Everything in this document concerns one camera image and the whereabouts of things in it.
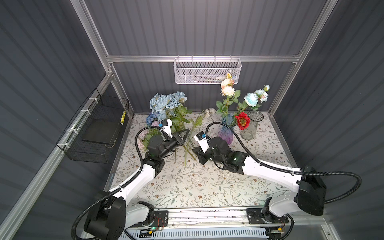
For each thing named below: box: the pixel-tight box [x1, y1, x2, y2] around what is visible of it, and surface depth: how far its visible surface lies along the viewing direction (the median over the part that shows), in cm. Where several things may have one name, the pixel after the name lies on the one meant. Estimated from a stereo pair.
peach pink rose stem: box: [216, 72, 241, 117], surface depth 84 cm
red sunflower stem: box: [235, 112, 251, 131], surface depth 81 cm
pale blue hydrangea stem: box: [149, 91, 193, 135], surface depth 72 cm
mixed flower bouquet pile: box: [138, 112, 207, 166], surface depth 72 cm
